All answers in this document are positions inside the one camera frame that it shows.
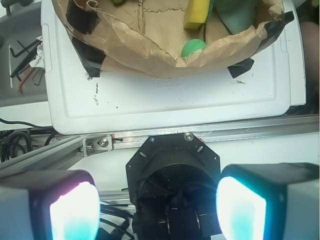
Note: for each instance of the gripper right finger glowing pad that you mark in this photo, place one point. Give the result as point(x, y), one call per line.
point(277, 201)

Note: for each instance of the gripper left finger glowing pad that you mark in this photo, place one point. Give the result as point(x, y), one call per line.
point(48, 205)

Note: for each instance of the green fuzzy animal toy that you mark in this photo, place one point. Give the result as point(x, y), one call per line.
point(117, 1)

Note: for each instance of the white plastic bin lid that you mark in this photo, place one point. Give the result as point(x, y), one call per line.
point(79, 104)

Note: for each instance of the black tape strip right lower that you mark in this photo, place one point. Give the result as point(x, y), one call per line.
point(240, 68)

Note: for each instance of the black tape strip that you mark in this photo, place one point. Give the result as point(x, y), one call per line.
point(240, 68)
point(84, 21)
point(91, 58)
point(274, 29)

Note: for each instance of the crumpled white paper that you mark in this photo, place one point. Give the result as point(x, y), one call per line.
point(39, 61)

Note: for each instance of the black tape strip left lower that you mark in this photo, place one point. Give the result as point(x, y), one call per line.
point(91, 58)

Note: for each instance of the black hex keys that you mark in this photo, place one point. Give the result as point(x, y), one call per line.
point(24, 57)

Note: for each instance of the green ball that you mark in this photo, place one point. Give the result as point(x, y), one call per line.
point(192, 46)

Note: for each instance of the black tape strip right upper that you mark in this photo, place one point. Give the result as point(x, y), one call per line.
point(274, 29)

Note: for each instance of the brown paper bag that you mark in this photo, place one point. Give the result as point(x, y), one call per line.
point(146, 37)

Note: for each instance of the black tape strip left upper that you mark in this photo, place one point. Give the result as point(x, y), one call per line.
point(84, 21)

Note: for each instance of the teal cloth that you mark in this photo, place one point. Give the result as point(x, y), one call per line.
point(236, 15)

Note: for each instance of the yellow sponge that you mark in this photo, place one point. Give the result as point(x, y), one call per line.
point(196, 14)

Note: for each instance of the aluminium extrusion rail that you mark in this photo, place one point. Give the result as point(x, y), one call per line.
point(68, 151)

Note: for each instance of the metal corner bracket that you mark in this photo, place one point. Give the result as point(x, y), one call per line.
point(97, 144)

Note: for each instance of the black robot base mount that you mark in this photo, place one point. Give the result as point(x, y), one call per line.
point(173, 189)

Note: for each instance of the orange handled hex key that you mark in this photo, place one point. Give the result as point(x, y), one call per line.
point(30, 71)

